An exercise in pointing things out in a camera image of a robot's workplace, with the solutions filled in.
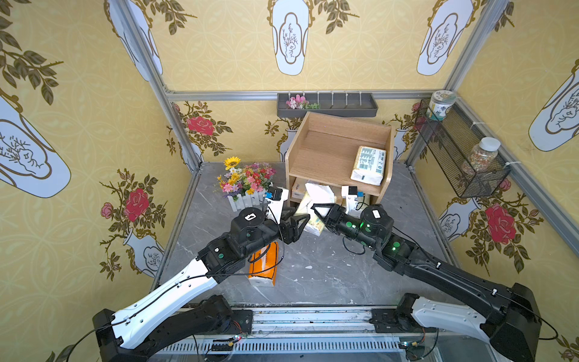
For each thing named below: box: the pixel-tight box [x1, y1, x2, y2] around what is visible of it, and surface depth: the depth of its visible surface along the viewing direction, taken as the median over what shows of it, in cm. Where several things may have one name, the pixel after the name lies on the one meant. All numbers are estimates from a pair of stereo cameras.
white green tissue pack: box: [349, 145, 387, 187], surface depth 71 cm
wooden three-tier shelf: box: [284, 111, 395, 207], surface depth 79 cm
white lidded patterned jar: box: [425, 89, 458, 122], surface depth 87 cm
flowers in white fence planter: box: [215, 156, 277, 212], surface depth 96 cm
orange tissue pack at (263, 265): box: [248, 241, 279, 287], surface depth 80 cm
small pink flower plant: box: [285, 94, 321, 110], surface depth 89 cm
